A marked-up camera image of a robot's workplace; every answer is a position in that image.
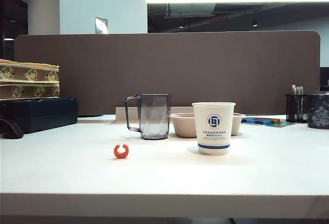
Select red plastic letter C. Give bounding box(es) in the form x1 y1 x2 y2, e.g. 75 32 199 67
114 143 129 159

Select white paper cup blue logo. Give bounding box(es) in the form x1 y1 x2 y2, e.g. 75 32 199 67
191 102 236 156

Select transparent grey plastic mug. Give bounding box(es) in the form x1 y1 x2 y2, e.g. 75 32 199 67
124 93 172 140

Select beige pulp food tray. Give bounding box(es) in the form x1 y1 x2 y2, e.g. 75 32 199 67
170 113 246 138

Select brown desk divider panel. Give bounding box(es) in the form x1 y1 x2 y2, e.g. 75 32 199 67
14 30 322 118

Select coloured blocks tray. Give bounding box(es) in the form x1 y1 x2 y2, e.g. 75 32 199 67
241 117 298 128

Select dark blue hard case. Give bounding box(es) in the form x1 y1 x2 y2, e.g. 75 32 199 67
0 97 79 135

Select black mesh pen holder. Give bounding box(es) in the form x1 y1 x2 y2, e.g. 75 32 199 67
284 93 313 124

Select yellow brown patterned box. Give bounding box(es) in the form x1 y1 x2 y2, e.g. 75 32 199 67
0 82 61 101
0 59 60 85

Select white round pillar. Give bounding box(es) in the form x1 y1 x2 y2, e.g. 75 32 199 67
27 0 61 35

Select dark crumpled bag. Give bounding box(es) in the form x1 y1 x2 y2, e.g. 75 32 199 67
307 93 329 129

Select silver wall plate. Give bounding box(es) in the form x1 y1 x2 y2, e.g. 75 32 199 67
95 16 109 34

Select dark brown leather strap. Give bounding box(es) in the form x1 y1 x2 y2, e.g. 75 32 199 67
0 118 24 140

